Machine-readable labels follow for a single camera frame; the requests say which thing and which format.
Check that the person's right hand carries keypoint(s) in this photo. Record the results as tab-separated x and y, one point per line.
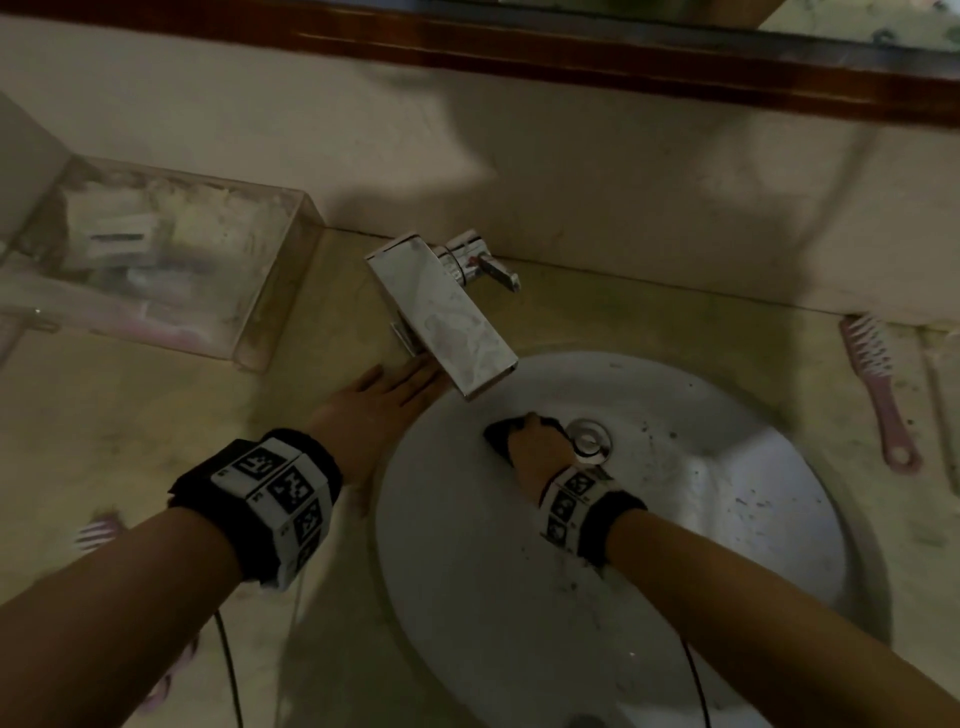
540	457

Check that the person's left hand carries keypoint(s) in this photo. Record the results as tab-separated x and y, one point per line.
367	420

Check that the clear box with toiletries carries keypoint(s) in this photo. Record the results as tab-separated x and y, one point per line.
262	285

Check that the white ceramic sink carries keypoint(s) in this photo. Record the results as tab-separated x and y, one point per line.
712	540

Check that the person's right forearm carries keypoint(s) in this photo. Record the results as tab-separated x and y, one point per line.
765	622

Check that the person's left forearm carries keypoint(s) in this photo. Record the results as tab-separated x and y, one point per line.
112	630

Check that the chrome sink drain plug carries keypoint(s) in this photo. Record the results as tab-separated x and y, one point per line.
592	439

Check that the right wrist marker band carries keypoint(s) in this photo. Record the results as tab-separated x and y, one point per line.
577	510

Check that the wrist marker band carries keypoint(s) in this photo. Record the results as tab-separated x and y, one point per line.
270	495
577	510

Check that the left wrist marker band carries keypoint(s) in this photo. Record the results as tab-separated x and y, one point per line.
270	495

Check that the chrome square faucet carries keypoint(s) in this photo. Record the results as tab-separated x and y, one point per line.
442	315

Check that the pink striped comb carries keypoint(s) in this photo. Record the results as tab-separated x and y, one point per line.
97	532

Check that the pile of toiletry packets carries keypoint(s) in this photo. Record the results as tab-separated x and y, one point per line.
120	232

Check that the pink comb counter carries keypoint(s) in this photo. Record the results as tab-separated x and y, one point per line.
169	675

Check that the wood-framed mirror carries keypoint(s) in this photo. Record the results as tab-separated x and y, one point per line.
525	52

